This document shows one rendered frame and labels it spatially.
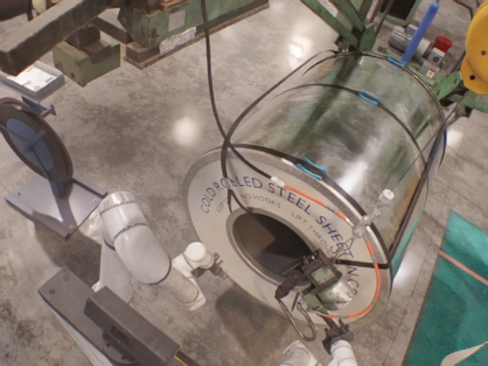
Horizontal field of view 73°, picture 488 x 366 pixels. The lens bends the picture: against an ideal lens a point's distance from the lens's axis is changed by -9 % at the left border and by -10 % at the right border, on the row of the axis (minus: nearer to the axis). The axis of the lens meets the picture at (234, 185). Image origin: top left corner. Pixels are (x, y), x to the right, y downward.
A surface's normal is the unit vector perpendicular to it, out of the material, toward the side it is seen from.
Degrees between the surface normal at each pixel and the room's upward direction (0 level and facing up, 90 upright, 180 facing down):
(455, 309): 0
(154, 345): 29
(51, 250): 0
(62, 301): 0
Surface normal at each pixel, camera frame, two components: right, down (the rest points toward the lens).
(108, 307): 0.42, -0.82
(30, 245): 0.18, -0.62
